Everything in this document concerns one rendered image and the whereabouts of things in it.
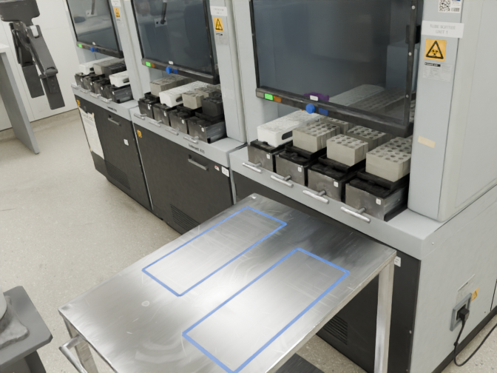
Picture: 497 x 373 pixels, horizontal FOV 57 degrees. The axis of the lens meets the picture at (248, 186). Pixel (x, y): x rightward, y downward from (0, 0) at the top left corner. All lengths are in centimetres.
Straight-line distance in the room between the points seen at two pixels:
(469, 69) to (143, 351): 93
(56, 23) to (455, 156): 417
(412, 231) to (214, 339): 65
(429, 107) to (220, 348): 76
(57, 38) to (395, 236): 409
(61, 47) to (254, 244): 404
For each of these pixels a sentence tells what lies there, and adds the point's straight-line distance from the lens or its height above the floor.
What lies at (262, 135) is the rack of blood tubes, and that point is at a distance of 164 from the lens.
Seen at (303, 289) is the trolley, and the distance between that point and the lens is 98.
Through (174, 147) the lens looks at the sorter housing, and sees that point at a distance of 218.
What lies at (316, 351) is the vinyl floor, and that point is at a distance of 196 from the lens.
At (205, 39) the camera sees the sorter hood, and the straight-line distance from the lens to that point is 185.
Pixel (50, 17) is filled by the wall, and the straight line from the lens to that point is 489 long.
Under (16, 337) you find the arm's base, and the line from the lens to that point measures 123.
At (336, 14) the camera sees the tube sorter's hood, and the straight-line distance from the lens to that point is 134.
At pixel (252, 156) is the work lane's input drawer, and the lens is 167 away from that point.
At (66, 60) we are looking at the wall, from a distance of 496.
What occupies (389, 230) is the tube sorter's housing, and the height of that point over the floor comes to 72.
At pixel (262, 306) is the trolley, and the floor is 82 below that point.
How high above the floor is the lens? 147
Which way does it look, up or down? 29 degrees down
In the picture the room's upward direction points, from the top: 6 degrees counter-clockwise
